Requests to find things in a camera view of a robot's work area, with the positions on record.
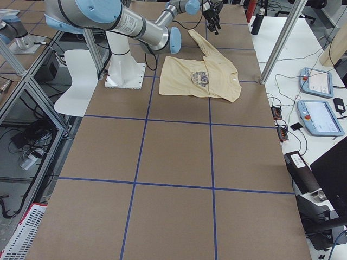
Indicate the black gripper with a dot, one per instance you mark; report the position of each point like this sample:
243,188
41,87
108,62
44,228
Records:
211,15

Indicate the cream long-sleeve graphic shirt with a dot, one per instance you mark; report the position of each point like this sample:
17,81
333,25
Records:
213,77

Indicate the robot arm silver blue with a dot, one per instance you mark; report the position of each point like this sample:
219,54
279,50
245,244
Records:
157,37

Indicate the black water bottle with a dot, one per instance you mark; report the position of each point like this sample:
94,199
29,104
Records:
258,21

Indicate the far orange circuit board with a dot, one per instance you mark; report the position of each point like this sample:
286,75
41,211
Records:
276,112

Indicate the orange circuit board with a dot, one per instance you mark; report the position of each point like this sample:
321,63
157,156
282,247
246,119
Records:
282,132
276,112

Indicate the far blue teach pendant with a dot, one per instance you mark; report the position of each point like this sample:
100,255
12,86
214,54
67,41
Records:
316,82

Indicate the blue teach pendant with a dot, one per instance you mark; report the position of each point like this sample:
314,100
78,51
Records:
316,82
319,119

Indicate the near orange circuit board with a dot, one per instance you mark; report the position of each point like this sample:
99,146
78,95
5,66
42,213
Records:
282,132

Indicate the black small square pad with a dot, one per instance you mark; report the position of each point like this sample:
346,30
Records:
296,126

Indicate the near blue teach pendant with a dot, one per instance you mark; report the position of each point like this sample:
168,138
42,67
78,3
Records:
319,119

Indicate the black power adapter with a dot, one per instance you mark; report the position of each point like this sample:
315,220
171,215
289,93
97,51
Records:
339,105

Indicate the white plastic chair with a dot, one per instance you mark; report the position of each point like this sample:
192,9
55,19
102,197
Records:
75,100

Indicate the black monitor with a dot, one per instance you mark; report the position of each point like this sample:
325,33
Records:
329,171

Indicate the white power strip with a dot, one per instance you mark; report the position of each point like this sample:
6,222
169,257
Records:
29,162

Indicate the white perforated basket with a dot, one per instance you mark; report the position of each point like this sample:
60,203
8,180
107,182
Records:
22,239

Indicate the aluminium frame post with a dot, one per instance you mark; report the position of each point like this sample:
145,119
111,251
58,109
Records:
282,39

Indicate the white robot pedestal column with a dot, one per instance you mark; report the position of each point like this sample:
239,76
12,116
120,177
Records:
123,71

